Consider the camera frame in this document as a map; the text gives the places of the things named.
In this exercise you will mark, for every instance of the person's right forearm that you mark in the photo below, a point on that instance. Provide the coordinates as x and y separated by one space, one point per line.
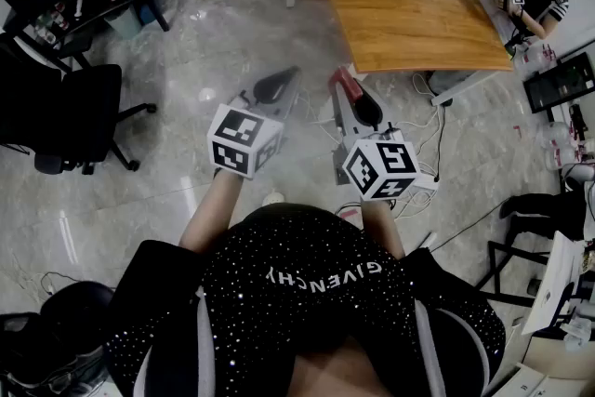
383 228

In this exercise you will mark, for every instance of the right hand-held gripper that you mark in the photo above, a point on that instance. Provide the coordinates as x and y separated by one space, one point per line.
381 167

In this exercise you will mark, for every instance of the small white round object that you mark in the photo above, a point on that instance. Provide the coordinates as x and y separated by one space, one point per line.
273 199

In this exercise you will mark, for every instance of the black monitor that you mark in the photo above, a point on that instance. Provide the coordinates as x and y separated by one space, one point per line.
560 81

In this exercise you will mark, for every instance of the black bag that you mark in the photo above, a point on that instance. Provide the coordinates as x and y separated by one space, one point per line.
42 339

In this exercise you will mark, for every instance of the black office chair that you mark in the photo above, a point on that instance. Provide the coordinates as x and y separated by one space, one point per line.
79 107

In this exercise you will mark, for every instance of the white panel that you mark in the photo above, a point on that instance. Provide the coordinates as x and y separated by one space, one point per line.
553 283

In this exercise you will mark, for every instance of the group of clear plastic containers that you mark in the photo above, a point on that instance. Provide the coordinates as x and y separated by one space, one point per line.
564 144

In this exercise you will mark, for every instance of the person's left forearm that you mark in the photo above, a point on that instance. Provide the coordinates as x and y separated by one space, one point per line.
211 214

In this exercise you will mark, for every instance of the grey bag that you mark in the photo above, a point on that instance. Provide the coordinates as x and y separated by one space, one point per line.
448 81

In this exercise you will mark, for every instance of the pink tape strip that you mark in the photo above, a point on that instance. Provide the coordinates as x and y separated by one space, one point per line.
348 213

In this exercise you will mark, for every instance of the black stool frame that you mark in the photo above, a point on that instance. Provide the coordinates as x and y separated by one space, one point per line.
506 274

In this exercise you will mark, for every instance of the grey trash bin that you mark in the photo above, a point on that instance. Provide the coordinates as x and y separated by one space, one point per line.
123 23

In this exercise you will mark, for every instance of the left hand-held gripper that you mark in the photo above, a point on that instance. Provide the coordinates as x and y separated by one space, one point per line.
241 144

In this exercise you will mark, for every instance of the red slice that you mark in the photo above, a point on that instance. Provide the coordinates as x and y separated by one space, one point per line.
346 81

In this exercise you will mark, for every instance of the white power strip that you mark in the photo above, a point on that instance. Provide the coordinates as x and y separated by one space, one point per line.
427 184

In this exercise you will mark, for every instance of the person's black sparkly shirt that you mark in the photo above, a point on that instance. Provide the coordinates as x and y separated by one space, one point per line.
302 293

